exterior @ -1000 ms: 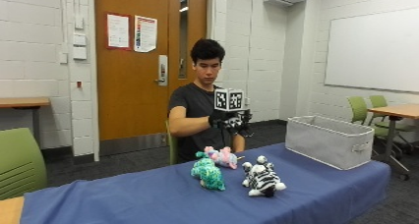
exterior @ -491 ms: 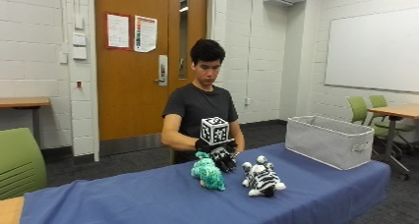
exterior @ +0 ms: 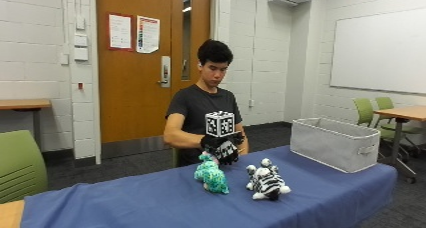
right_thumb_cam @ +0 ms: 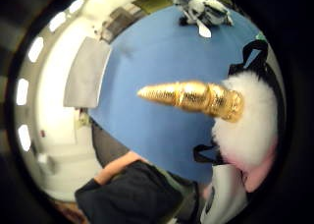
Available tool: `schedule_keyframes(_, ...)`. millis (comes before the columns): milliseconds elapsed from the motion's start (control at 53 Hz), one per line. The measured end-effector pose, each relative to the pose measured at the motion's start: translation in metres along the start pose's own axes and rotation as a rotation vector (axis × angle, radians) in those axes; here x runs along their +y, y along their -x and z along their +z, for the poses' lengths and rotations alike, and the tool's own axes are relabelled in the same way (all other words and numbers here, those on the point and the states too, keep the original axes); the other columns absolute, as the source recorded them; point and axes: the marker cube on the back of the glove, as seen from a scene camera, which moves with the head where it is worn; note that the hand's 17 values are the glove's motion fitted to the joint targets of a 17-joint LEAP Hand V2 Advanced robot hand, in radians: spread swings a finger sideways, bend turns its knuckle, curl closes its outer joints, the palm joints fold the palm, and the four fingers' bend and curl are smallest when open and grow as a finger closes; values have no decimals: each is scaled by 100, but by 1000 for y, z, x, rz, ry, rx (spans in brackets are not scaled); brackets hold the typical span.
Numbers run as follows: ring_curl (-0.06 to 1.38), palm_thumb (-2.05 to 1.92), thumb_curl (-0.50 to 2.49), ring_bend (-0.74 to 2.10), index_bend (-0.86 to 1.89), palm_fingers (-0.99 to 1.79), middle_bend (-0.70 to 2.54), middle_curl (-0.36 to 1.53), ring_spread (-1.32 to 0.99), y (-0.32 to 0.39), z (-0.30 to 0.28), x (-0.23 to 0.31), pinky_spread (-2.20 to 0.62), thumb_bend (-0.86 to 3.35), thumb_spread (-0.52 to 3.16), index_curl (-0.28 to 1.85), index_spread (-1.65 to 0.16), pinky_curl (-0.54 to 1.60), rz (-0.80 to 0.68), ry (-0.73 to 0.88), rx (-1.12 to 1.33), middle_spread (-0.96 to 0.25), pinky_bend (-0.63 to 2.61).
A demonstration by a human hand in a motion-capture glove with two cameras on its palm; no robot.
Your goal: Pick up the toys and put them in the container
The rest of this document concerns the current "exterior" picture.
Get teal spotted plush toy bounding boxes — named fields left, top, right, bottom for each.
left=193, top=151, right=231, bottom=195

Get white marker cube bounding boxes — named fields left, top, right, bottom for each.
left=203, top=110, right=237, bottom=138

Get zebra striped plush toy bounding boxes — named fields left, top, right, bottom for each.
left=245, top=158, right=293, bottom=202

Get blue tablecloth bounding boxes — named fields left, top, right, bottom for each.
left=18, top=145, right=398, bottom=228

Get the person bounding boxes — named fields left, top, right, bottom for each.
left=162, top=38, right=250, bottom=168

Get grey fabric storage bin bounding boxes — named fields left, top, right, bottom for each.
left=289, top=117, right=382, bottom=174

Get green chair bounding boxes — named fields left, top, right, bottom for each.
left=0, top=129, right=49, bottom=204
left=351, top=97, right=403, bottom=141
left=374, top=96, right=424, bottom=156

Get wooden door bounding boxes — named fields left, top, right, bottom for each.
left=94, top=0, right=213, bottom=144

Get colourful paper poster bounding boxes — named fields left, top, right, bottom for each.
left=135, top=15, right=161, bottom=55

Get wooden table grey legs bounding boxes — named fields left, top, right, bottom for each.
left=372, top=105, right=426, bottom=185

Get white paper notice red border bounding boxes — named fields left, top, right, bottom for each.
left=108, top=13, right=133, bottom=52

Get white whiteboard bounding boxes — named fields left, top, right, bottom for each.
left=329, top=7, right=426, bottom=95

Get wooden desk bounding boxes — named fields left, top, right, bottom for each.
left=0, top=98, right=53, bottom=152

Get silver door handle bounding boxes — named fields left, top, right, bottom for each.
left=157, top=55, right=171, bottom=89

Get white wall switch box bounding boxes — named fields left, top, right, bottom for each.
left=73, top=34, right=89, bottom=48
left=73, top=47, right=89, bottom=62

